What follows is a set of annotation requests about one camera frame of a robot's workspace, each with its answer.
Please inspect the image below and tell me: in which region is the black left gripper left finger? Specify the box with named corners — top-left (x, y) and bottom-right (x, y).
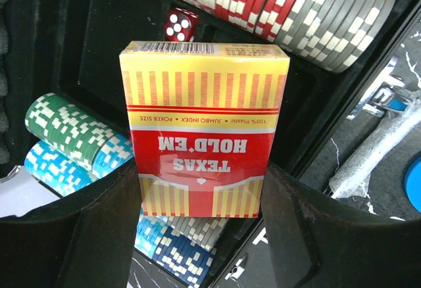
top-left (1, 160), bottom-right (141, 287)

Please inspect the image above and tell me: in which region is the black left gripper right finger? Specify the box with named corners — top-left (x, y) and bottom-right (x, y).
top-left (262, 164), bottom-right (420, 287)

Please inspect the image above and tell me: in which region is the red yellow card deck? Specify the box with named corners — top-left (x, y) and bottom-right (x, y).
top-left (119, 41), bottom-right (290, 218)

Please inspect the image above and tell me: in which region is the black marble pattern mat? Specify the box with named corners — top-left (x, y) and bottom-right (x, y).
top-left (128, 31), bottom-right (421, 288)

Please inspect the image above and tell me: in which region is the green light blue chip row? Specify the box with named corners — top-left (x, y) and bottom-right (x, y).
top-left (24, 93), bottom-right (134, 197)

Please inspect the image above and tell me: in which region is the light blue grey chip row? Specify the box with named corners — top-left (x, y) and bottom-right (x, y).
top-left (134, 214), bottom-right (228, 287)

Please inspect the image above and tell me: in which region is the blue round button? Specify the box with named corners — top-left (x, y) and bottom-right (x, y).
top-left (404, 157), bottom-right (421, 212)

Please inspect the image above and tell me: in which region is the red poker chip row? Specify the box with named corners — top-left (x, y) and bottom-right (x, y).
top-left (183, 0), bottom-right (396, 74)

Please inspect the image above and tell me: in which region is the red translucent die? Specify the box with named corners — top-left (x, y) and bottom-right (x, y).
top-left (164, 7), bottom-right (199, 42)

